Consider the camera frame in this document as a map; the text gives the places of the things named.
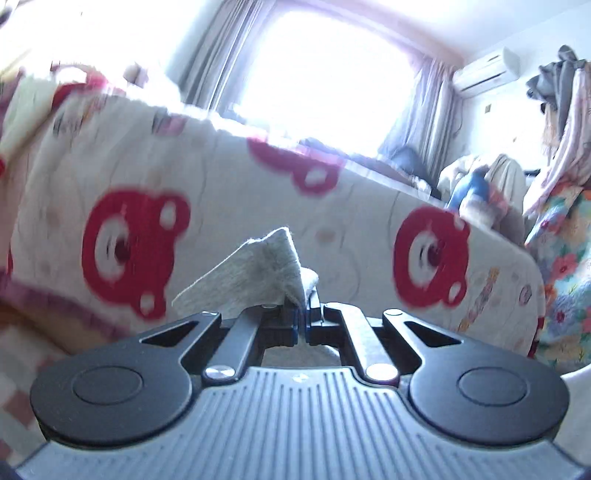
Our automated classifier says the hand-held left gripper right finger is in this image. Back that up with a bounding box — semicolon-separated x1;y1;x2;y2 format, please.
302;293;463;387

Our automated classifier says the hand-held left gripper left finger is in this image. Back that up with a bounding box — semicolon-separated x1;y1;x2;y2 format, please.
139;300;301;387

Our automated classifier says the light grey printed t-shirt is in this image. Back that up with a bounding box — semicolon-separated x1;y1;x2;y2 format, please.
172;227;342;368

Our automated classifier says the bear printed bed cover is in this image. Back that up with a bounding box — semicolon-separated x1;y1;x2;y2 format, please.
0;60;548;370

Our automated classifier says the dark cloth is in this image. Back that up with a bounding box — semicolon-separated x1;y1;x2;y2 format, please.
295;136;444;199

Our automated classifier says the pink blue plush toy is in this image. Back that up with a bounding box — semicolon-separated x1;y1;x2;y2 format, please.
445;166;492;217

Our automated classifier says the grey curtain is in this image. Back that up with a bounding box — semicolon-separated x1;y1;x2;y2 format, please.
182;0;278;118
379;51;465;162

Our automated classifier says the window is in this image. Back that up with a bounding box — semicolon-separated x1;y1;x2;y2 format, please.
231;0;426;148

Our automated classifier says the floral quilt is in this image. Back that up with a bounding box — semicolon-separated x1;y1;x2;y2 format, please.
524;178;591;372

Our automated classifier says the dog printed checkered mat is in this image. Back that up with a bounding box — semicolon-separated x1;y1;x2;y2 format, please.
0;318;75;467

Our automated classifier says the white air conditioner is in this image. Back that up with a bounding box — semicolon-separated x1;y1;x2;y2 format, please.
452;47;522;99

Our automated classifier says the pink striped hanging garment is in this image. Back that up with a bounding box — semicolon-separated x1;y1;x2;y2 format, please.
523;60;591;220

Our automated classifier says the grey hanging garment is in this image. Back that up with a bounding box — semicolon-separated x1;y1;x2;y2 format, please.
525;45;583;139

